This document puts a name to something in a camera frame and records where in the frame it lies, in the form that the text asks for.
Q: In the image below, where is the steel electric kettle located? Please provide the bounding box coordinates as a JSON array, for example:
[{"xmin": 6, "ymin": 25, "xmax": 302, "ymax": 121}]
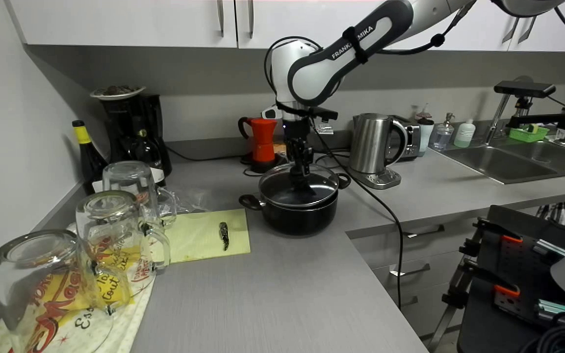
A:
[{"xmin": 348, "ymin": 113, "xmax": 409, "ymax": 190}]

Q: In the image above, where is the white plate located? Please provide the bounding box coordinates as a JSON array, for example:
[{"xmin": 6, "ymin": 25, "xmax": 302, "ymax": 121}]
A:
[{"xmin": 90, "ymin": 85, "xmax": 146, "ymax": 101}]

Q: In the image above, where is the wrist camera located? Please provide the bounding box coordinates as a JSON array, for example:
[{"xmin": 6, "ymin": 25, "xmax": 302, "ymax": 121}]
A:
[{"xmin": 306, "ymin": 106, "xmax": 339, "ymax": 122}]

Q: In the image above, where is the wine bottle with yellow cap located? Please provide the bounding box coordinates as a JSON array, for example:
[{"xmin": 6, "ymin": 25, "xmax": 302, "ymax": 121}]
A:
[{"xmin": 71, "ymin": 120, "xmax": 109, "ymax": 195}]

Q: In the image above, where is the steel sink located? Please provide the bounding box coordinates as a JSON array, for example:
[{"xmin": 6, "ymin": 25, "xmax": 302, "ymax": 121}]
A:
[{"xmin": 434, "ymin": 144, "xmax": 565, "ymax": 185}]

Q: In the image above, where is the green sponge tray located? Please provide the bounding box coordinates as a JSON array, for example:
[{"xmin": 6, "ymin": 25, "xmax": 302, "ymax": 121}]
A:
[{"xmin": 508, "ymin": 123, "xmax": 550, "ymax": 144}]

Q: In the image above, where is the white brush holder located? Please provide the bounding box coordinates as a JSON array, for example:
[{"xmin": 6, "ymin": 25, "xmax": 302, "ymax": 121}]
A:
[{"xmin": 416, "ymin": 104, "xmax": 435, "ymax": 157}]

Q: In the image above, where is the glass pot lid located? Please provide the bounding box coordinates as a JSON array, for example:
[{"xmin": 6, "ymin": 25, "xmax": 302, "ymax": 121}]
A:
[{"xmin": 258, "ymin": 163, "xmax": 340, "ymax": 209}]

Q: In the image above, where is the drawer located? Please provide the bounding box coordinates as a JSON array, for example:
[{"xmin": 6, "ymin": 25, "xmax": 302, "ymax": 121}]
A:
[
  {"xmin": 347, "ymin": 217, "xmax": 483, "ymax": 269},
  {"xmin": 370, "ymin": 249, "xmax": 465, "ymax": 296},
  {"xmin": 399, "ymin": 280, "xmax": 462, "ymax": 340}
]

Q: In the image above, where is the cabinet door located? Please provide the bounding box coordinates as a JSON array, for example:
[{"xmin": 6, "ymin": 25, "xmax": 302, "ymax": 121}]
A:
[
  {"xmin": 507, "ymin": 4, "xmax": 565, "ymax": 53},
  {"xmin": 6, "ymin": 0, "xmax": 238, "ymax": 49},
  {"xmin": 234, "ymin": 0, "xmax": 511, "ymax": 51}
]

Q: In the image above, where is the white wall cabinet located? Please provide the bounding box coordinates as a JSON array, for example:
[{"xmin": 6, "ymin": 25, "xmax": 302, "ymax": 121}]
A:
[{"xmin": 6, "ymin": 0, "xmax": 565, "ymax": 53}]

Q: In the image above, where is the black and orange clamp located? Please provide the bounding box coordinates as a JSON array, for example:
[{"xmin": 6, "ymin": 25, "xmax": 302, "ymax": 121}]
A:
[
  {"xmin": 458, "ymin": 217, "xmax": 524, "ymax": 258},
  {"xmin": 441, "ymin": 259, "xmax": 522, "ymax": 310}
]

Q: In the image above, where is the pale yellow cloth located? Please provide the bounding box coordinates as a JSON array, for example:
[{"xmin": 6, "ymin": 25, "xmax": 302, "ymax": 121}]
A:
[{"xmin": 151, "ymin": 209, "xmax": 252, "ymax": 265}]

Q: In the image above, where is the coil of black cable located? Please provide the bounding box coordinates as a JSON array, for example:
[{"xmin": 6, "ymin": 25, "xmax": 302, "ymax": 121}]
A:
[{"xmin": 517, "ymin": 312, "xmax": 565, "ymax": 353}]

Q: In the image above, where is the black hot plate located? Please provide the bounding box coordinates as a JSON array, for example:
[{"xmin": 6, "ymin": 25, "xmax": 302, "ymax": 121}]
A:
[{"xmin": 249, "ymin": 151, "xmax": 289, "ymax": 174}]

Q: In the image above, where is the clear soap dispenser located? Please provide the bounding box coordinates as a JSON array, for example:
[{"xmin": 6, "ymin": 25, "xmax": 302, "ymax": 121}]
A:
[{"xmin": 430, "ymin": 113, "xmax": 456, "ymax": 151}]

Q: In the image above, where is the red moka pot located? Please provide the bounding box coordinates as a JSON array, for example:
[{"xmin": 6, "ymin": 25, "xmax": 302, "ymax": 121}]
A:
[{"xmin": 237, "ymin": 117, "xmax": 279, "ymax": 164}]

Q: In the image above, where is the black cooking pot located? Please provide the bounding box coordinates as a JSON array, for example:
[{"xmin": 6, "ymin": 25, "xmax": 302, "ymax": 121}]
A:
[{"xmin": 238, "ymin": 164, "xmax": 351, "ymax": 236}]

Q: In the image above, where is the clear plastic bag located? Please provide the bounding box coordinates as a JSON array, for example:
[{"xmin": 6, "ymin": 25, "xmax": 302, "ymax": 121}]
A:
[{"xmin": 164, "ymin": 185, "xmax": 215, "ymax": 215}]

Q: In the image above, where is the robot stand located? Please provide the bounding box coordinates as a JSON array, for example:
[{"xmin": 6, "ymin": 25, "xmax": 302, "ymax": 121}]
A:
[{"xmin": 427, "ymin": 204, "xmax": 565, "ymax": 353}]

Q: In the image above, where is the folding knife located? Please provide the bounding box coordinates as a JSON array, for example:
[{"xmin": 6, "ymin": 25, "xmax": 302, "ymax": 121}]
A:
[{"xmin": 218, "ymin": 221, "xmax": 231, "ymax": 252}]

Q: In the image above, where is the glass mug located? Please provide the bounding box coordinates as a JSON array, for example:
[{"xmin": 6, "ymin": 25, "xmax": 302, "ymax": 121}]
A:
[
  {"xmin": 0, "ymin": 229, "xmax": 115, "ymax": 353},
  {"xmin": 102, "ymin": 160, "xmax": 179, "ymax": 231},
  {"xmin": 75, "ymin": 190, "xmax": 172, "ymax": 315}
]

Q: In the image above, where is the pale green bottle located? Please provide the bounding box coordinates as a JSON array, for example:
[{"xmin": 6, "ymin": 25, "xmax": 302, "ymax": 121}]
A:
[{"xmin": 454, "ymin": 118, "xmax": 477, "ymax": 148}]

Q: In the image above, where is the printed dish towel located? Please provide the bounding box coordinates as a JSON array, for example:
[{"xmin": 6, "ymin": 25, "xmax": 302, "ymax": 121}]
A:
[{"xmin": 0, "ymin": 220, "xmax": 166, "ymax": 353}]

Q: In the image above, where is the camera on mount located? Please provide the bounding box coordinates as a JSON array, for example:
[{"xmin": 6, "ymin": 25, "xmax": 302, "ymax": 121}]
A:
[{"xmin": 493, "ymin": 80, "xmax": 565, "ymax": 144}]

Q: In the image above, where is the black coffee maker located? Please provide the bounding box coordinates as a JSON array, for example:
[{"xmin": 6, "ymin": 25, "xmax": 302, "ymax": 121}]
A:
[{"xmin": 98, "ymin": 93, "xmax": 173, "ymax": 183}]

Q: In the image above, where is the steel toaster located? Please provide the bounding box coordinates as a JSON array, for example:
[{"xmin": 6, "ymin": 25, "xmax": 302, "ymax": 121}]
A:
[{"xmin": 389, "ymin": 117, "xmax": 421, "ymax": 161}]

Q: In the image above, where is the tap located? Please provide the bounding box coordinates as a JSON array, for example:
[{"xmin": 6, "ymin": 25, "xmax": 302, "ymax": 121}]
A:
[{"xmin": 483, "ymin": 76, "xmax": 534, "ymax": 146}]

